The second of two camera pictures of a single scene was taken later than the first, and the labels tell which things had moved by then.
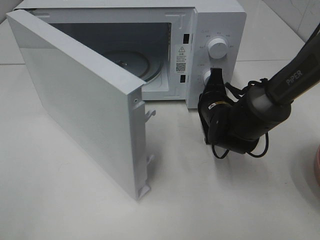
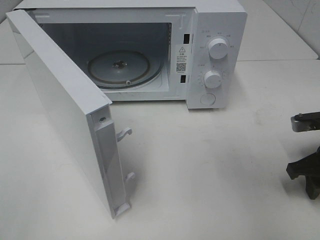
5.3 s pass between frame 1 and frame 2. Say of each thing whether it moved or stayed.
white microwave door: moved
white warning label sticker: stayed
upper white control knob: stayed
